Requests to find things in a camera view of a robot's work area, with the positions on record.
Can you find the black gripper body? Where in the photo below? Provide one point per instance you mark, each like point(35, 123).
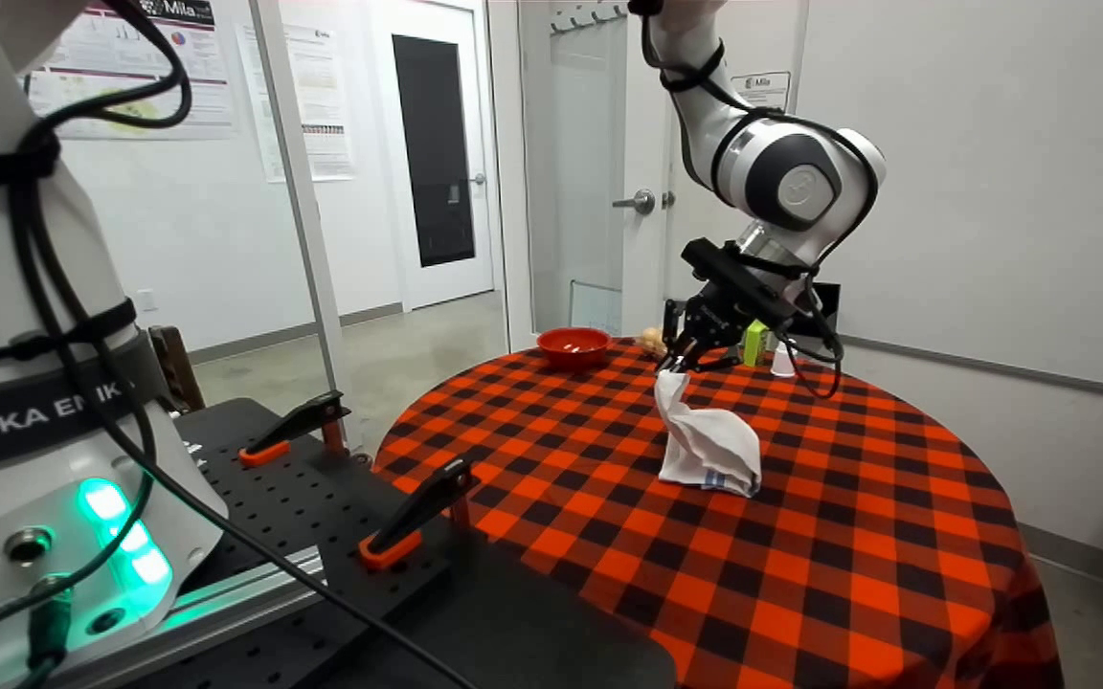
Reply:
point(702, 322)

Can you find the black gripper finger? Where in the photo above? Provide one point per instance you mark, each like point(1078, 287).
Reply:
point(671, 356)
point(696, 356)

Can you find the white towel with blue stripes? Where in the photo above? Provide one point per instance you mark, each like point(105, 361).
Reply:
point(705, 446)

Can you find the green bottle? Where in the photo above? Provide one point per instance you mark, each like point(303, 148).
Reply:
point(756, 345)

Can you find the white salt shaker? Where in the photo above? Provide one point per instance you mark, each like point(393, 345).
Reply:
point(782, 361)

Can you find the red bowl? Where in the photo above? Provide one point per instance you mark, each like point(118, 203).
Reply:
point(573, 350)

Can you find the white door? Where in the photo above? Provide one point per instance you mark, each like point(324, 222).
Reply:
point(597, 128)

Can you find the orange black checkered tablecloth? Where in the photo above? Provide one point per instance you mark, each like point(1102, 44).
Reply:
point(874, 558)

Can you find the orange black clamp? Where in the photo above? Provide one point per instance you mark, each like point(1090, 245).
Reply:
point(317, 416)
point(418, 512)

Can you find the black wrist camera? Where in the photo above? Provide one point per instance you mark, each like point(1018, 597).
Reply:
point(773, 292)

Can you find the black wall holder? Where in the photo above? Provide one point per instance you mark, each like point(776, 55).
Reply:
point(825, 304)

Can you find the silver door handle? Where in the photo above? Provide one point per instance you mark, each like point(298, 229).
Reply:
point(642, 202)

